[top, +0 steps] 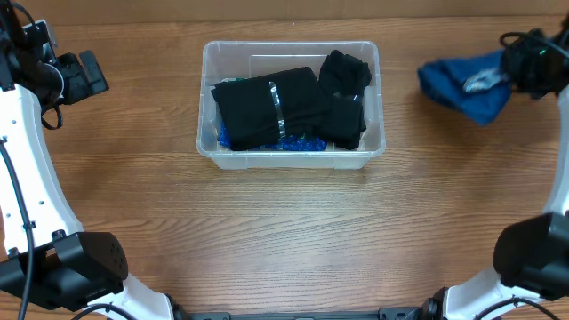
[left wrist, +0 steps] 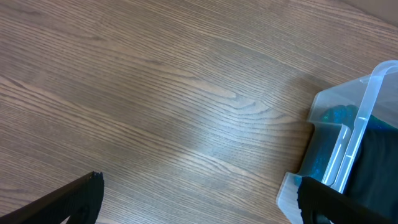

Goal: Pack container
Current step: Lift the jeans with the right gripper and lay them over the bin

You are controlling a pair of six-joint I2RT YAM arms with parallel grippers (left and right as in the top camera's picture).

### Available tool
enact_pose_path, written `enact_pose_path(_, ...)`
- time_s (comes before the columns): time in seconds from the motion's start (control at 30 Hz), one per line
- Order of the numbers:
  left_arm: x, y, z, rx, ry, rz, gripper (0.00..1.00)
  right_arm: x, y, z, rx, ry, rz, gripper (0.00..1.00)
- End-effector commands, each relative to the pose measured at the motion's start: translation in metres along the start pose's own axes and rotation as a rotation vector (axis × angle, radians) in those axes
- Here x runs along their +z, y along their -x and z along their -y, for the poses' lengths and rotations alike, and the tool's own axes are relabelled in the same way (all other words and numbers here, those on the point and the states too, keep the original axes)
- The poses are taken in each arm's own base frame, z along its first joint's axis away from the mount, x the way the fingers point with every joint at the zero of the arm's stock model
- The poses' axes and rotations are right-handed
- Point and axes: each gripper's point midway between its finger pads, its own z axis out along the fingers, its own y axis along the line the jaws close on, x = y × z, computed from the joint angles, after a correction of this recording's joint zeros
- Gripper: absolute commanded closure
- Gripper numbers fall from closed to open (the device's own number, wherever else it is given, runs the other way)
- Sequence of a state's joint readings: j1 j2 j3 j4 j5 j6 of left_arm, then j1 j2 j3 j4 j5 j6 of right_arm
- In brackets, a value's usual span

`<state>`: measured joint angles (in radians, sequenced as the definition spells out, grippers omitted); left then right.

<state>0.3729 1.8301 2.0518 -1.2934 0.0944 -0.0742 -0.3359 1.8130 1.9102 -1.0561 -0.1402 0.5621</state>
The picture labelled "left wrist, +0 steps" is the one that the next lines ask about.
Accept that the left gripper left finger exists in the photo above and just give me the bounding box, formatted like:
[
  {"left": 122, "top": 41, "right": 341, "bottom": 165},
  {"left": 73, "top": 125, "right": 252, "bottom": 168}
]
[{"left": 1, "top": 171, "right": 104, "bottom": 224}]

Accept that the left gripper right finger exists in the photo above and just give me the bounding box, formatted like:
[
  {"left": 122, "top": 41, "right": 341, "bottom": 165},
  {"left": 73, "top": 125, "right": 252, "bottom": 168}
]
[{"left": 297, "top": 175, "right": 397, "bottom": 223}]

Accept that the black cloth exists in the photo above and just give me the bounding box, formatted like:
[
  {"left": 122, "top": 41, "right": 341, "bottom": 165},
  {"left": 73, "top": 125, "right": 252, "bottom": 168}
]
[{"left": 345, "top": 129, "right": 397, "bottom": 223}]

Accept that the blue green sequin cloth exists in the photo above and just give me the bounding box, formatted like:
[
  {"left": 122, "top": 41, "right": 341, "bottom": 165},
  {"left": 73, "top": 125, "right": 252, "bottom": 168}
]
[{"left": 298, "top": 105, "right": 397, "bottom": 192}]

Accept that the clear plastic storage bin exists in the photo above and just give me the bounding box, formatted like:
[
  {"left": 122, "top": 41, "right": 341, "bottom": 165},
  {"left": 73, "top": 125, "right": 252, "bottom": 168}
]
[{"left": 277, "top": 60, "right": 397, "bottom": 223}]

